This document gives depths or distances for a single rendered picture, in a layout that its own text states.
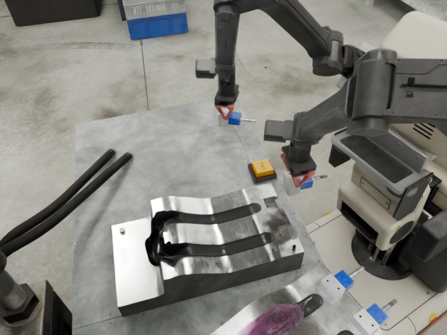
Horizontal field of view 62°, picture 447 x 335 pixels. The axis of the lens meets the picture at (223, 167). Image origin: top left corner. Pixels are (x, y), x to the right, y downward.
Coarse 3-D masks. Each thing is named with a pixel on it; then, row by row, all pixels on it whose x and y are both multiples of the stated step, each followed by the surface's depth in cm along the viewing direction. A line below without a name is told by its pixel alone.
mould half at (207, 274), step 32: (256, 192) 114; (128, 224) 111; (192, 224) 103; (224, 224) 106; (256, 224) 106; (128, 256) 103; (256, 256) 98; (288, 256) 98; (128, 288) 96; (160, 288) 95; (192, 288) 96; (224, 288) 101
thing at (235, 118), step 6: (222, 108) 133; (234, 114) 132; (240, 114) 132; (222, 120) 132; (228, 120) 132; (234, 120) 131; (240, 120) 133; (246, 120) 132; (252, 120) 131; (222, 126) 134; (228, 126) 134
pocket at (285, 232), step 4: (288, 224) 105; (276, 228) 105; (280, 228) 105; (284, 228) 106; (288, 228) 106; (280, 232) 106; (284, 232) 106; (288, 232) 106; (292, 232) 105; (280, 236) 105; (284, 236) 105; (288, 236) 105; (292, 236) 104; (284, 240) 104; (288, 240) 104
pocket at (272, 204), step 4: (276, 196) 112; (264, 200) 112; (268, 200) 113; (272, 200) 114; (276, 200) 113; (268, 204) 114; (272, 204) 113; (276, 204) 113; (268, 208) 112; (272, 208) 112; (276, 208) 112; (280, 208) 111
